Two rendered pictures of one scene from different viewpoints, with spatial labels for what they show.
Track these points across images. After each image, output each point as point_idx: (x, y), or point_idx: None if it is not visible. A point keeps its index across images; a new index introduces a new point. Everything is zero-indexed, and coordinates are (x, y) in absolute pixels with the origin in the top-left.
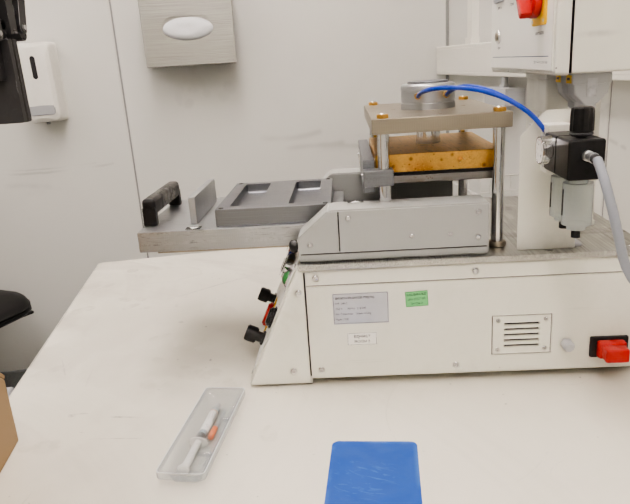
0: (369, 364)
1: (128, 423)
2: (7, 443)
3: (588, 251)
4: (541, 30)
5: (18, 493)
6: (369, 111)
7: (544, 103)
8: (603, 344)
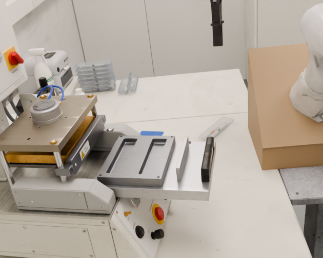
0: None
1: (221, 174)
2: (260, 160)
3: None
4: (16, 68)
5: (246, 153)
6: (78, 116)
7: (3, 110)
8: None
